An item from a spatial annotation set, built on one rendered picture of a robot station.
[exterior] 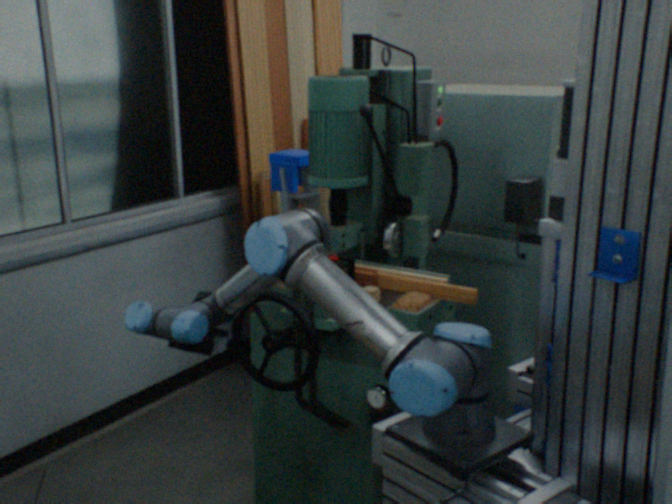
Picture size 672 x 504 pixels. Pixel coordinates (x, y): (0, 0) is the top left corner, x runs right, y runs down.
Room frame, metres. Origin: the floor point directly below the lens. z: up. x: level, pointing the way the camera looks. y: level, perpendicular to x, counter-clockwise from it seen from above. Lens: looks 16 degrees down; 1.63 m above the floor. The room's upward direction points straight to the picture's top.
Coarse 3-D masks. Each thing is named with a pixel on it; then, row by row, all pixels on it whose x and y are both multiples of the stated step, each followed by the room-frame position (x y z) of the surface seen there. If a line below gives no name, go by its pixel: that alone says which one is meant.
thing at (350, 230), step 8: (352, 224) 2.38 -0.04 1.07; (360, 224) 2.41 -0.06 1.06; (336, 232) 2.31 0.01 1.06; (344, 232) 2.33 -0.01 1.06; (352, 232) 2.37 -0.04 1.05; (336, 240) 2.31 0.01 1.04; (344, 240) 2.33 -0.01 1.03; (352, 240) 2.37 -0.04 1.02; (328, 248) 2.32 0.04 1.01; (336, 248) 2.31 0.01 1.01; (344, 248) 2.33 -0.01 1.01
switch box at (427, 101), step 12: (420, 84) 2.53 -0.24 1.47; (432, 84) 2.51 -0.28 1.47; (444, 84) 2.58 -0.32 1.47; (420, 96) 2.53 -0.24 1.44; (432, 96) 2.51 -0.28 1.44; (444, 96) 2.58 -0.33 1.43; (420, 108) 2.53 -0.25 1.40; (432, 108) 2.51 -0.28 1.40; (420, 120) 2.53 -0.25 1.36; (432, 120) 2.52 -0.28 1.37; (420, 132) 2.53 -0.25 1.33; (432, 132) 2.52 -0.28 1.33
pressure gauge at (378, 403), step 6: (378, 384) 2.05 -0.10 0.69; (372, 390) 2.04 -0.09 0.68; (378, 390) 2.03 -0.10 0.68; (384, 390) 2.03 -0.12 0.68; (372, 396) 2.04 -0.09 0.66; (378, 396) 2.03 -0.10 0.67; (384, 396) 2.02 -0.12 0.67; (390, 396) 2.04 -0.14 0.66; (372, 402) 2.04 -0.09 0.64; (378, 402) 2.03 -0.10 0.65; (384, 402) 2.02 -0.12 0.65; (378, 408) 2.05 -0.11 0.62
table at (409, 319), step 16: (272, 288) 2.29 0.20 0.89; (384, 288) 2.27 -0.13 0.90; (272, 304) 2.29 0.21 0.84; (384, 304) 2.12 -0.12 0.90; (432, 304) 2.13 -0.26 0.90; (448, 304) 2.22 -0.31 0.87; (288, 320) 2.15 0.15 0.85; (320, 320) 2.09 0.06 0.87; (400, 320) 2.07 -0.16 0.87; (416, 320) 2.04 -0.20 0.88; (432, 320) 2.12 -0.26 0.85
